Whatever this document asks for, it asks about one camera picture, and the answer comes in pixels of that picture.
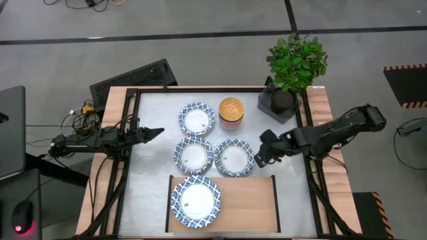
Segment black round plant pot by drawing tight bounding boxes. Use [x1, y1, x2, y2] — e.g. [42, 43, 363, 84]
[270, 87, 297, 114]

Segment blue patterned white paper plate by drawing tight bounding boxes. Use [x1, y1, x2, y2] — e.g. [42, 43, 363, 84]
[173, 136, 214, 176]
[170, 175, 222, 229]
[213, 137, 256, 178]
[177, 101, 216, 137]

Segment black computer mouse red light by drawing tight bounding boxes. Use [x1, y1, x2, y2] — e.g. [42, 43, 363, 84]
[11, 200, 35, 235]

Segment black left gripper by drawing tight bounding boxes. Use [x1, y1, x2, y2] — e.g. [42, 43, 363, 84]
[128, 125, 165, 145]

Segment tangled black cable bundle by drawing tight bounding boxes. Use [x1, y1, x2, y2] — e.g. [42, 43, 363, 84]
[25, 99, 103, 149]

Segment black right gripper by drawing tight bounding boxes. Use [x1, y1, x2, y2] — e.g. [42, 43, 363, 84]
[254, 129, 289, 169]

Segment green leafy artificial plant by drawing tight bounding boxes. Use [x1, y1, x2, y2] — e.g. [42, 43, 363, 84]
[266, 33, 330, 93]

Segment black mat with hazard stripes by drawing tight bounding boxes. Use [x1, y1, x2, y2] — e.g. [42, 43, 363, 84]
[352, 191, 395, 240]
[382, 63, 427, 109]

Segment black mesh panel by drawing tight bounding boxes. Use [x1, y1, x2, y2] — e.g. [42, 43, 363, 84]
[89, 58, 179, 111]

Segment black metal table frame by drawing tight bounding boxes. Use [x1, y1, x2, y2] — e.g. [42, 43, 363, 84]
[75, 87, 363, 240]

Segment black looped floor cable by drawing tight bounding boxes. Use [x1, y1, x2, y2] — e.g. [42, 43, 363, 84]
[393, 117, 427, 171]

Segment dark grey side desk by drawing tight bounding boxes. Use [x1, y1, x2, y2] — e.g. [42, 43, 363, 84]
[0, 167, 43, 240]

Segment dark grey laptop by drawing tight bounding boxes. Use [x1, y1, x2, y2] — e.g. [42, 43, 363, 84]
[0, 85, 27, 179]

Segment white glossy table board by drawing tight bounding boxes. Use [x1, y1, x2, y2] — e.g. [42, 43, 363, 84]
[117, 91, 318, 238]

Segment black floor cables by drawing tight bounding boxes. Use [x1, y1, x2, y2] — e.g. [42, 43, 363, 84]
[43, 0, 127, 13]

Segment red wavy patterned bowl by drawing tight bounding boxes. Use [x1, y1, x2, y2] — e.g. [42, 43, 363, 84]
[218, 97, 246, 123]

